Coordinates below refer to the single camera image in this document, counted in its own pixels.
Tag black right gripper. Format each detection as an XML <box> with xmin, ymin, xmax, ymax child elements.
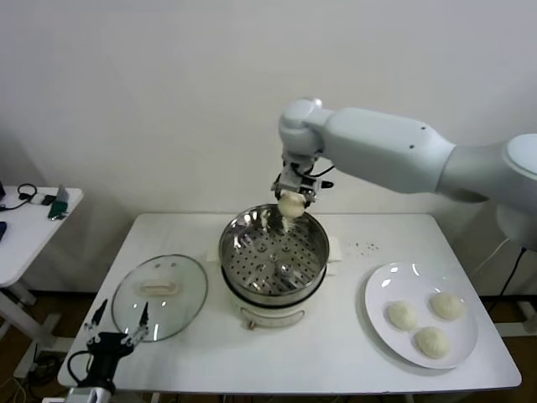
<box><xmin>272</xmin><ymin>179</ymin><xmax>323</xmax><ymax>207</ymax></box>

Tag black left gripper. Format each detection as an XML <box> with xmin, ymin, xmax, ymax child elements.
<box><xmin>83</xmin><ymin>298</ymin><xmax>151</xmax><ymax>387</ymax></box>

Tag white steamed baozi bun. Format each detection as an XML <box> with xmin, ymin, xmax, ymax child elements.
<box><xmin>413</xmin><ymin>326</ymin><xmax>451</xmax><ymax>360</ymax></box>
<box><xmin>430</xmin><ymin>292</ymin><xmax>467</xmax><ymax>322</ymax></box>
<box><xmin>278</xmin><ymin>191</ymin><xmax>306</xmax><ymax>220</ymax></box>
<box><xmin>386</xmin><ymin>301</ymin><xmax>420</xmax><ymax>332</ymax></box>

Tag round glass pot lid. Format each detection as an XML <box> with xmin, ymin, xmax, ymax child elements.
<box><xmin>111</xmin><ymin>253</ymin><xmax>210</xmax><ymax>343</ymax></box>

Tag perforated steel steamer basket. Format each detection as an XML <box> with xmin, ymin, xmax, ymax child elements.
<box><xmin>206</xmin><ymin>204</ymin><xmax>346</xmax><ymax>306</ymax></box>

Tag white power strip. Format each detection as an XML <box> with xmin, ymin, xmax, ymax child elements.
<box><xmin>15</xmin><ymin>359</ymin><xmax>43</xmax><ymax>381</ymax></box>

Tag white side table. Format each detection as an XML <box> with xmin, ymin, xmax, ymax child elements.
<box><xmin>0</xmin><ymin>186</ymin><xmax>85</xmax><ymax>349</ymax></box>

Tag white electric cooker base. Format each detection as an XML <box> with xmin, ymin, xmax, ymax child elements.
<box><xmin>221</xmin><ymin>251</ymin><xmax>339</xmax><ymax>332</ymax></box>

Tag green tool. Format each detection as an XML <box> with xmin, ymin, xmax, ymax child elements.
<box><xmin>48</xmin><ymin>201</ymin><xmax>70</xmax><ymax>222</ymax></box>

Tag large white plate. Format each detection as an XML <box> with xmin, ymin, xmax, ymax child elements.
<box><xmin>362</xmin><ymin>262</ymin><xmax>480</xmax><ymax>370</ymax></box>

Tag grey table foot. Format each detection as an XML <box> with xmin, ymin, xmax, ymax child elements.
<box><xmin>486</xmin><ymin>298</ymin><xmax>537</xmax><ymax>338</ymax></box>

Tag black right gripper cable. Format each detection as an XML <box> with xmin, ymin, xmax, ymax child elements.
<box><xmin>312</xmin><ymin>165</ymin><xmax>336</xmax><ymax>191</ymax></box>

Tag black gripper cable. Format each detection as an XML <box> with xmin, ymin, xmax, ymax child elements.
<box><xmin>65</xmin><ymin>349</ymin><xmax>94</xmax><ymax>386</ymax></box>
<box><xmin>312</xmin><ymin>165</ymin><xmax>336</xmax><ymax>191</ymax></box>

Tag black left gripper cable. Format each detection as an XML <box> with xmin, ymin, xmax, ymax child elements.
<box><xmin>65</xmin><ymin>349</ymin><xmax>94</xmax><ymax>386</ymax></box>

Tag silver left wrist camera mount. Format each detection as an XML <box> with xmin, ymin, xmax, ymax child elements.
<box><xmin>65</xmin><ymin>385</ymin><xmax>117</xmax><ymax>403</ymax></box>

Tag black cable tangle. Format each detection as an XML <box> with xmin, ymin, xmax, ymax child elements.
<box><xmin>24</xmin><ymin>350</ymin><xmax>70</xmax><ymax>400</ymax></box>

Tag black cable on side table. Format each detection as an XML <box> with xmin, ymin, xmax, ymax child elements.
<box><xmin>0</xmin><ymin>184</ymin><xmax>39</xmax><ymax>211</ymax></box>

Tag white power cable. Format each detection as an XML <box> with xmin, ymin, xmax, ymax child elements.
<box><xmin>477</xmin><ymin>238</ymin><xmax>511</xmax><ymax>278</ymax></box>

